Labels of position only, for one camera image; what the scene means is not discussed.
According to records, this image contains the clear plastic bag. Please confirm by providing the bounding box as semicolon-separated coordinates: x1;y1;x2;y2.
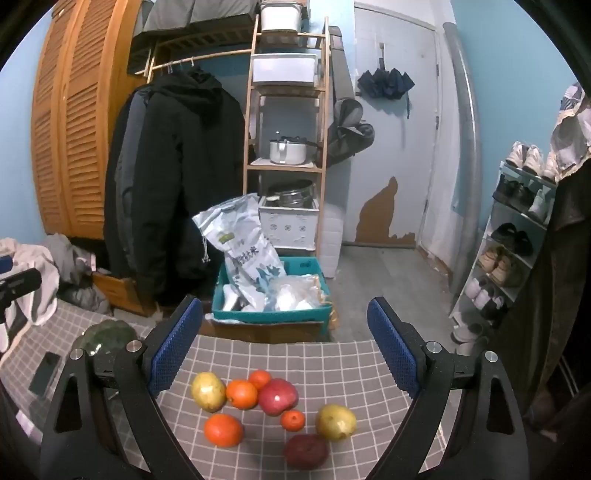
265;274;332;313

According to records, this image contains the wooden louvered wardrobe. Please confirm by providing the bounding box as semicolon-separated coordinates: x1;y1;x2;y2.
30;0;155;241

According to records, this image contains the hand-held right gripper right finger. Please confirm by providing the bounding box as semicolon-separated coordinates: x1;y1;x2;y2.
365;296;529;480

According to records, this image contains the white door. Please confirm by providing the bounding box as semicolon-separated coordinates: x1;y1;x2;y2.
353;2;440;250

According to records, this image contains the white rice bag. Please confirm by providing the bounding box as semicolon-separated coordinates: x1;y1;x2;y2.
192;194;284;311

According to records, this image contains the small white storage bin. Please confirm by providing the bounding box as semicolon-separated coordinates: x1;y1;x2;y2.
259;0;303;33

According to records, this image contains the yellow-green pear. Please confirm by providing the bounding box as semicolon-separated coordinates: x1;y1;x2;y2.
191;372;227;413
316;404;358;440

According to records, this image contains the dark fabric storage box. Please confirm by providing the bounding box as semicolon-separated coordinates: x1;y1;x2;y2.
136;0;195;34
189;0;260;26

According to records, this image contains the grey jacket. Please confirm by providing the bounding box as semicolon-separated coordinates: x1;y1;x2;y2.
113;88;153;217

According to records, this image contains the shoe rack with shoes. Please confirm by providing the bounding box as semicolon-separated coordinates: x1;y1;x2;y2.
451;141;561;357

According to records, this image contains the grey pipe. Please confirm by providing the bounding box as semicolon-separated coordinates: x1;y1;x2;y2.
442;22;479;296

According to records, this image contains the grey padded clothing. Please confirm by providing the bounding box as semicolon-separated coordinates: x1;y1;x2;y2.
44;233;112;315

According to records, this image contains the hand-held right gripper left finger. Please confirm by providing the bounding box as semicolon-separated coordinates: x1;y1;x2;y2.
39;295;208;480

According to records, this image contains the large cardboard box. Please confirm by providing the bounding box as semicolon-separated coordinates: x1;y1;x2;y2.
210;318;324;344

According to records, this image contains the grey checked tablecloth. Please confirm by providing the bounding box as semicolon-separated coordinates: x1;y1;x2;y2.
0;295;462;480

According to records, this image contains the white patterned storage box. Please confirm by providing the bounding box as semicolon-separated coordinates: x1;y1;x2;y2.
257;196;320;252

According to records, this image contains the white towel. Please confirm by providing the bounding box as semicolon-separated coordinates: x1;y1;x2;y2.
0;237;61;326

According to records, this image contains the wooden drawer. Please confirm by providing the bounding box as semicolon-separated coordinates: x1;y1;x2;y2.
91;271;158;317

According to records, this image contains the wide white storage bin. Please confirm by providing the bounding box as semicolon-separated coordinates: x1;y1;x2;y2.
252;53;319;86

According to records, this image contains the medium orange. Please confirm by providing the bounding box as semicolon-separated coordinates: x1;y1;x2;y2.
225;379;258;411

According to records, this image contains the dark red apple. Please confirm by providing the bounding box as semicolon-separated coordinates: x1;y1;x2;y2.
283;434;329;470

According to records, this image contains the dark blue umbrella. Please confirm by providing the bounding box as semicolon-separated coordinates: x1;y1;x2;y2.
357;68;415;118

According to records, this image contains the large orange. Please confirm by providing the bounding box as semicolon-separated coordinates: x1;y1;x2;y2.
204;414;244;448

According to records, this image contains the steel pot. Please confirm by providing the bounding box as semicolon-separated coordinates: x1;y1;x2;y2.
268;180;315;207

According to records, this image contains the brown coat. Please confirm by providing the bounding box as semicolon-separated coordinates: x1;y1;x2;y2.
499;161;591;430

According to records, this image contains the wooden shelf rack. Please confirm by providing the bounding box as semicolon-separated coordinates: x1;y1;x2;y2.
243;14;331;259

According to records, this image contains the grey hanging bag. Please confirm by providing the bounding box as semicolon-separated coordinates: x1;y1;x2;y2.
330;99;376;164

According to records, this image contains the green glass plate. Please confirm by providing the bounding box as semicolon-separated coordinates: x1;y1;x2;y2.
74;319;139;356

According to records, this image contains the white pot with lid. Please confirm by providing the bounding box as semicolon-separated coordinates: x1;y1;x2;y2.
269;135;320;165

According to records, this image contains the light patterned cloth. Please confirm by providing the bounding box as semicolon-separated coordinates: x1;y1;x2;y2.
549;83;591;183

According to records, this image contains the teal box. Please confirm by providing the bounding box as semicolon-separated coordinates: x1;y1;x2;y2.
212;256;334;324

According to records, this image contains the black hooded coat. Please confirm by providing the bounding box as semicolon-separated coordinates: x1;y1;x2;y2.
102;65;247;305

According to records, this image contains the black smartphone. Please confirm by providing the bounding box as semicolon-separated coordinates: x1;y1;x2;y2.
28;352;62;398

